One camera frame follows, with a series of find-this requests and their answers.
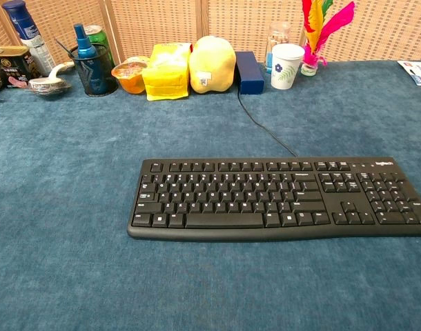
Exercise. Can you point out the orange fruit jelly cup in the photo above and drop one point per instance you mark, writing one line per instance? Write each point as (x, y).
(130, 77)

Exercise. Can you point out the black mesh pen holder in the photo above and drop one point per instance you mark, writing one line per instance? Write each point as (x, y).
(95, 76)

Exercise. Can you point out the blue table cloth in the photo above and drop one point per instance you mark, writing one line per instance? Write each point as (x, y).
(93, 207)

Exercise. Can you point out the clear glass jar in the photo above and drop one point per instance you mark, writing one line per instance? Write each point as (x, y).
(277, 36)

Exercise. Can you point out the dark blue rectangular box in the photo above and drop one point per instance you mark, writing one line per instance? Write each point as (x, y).
(250, 74)

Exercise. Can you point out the white blue leaflet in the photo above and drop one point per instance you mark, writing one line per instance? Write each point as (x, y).
(415, 72)

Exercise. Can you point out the yellow plush toy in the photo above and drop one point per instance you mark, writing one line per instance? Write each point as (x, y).
(212, 65)

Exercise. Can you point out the blue spray bottle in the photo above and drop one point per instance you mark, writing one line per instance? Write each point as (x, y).
(84, 43)

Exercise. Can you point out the black gold tin box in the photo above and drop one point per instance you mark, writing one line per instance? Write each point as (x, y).
(12, 67)

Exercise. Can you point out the white ceramic spoon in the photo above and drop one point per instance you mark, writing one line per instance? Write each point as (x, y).
(57, 70)

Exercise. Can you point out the white floral paper cup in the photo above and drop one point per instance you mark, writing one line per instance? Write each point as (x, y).
(285, 67)

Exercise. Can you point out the woven rattan folding screen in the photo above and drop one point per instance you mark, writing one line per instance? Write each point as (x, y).
(210, 24)

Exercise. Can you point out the patterned ceramic bowl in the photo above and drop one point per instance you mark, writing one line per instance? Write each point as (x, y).
(46, 86)

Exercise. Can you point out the yellow snack bag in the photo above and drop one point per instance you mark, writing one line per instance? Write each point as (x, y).
(166, 76)

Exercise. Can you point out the black computer keyboard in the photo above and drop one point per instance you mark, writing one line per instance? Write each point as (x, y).
(238, 203)

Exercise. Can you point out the colourful feather shuttlecock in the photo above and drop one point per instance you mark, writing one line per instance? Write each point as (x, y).
(317, 31)

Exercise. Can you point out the green drink can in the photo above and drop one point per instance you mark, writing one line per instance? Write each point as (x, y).
(100, 38)

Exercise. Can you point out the white blue aerosol can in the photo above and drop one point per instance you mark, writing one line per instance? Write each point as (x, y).
(29, 34)

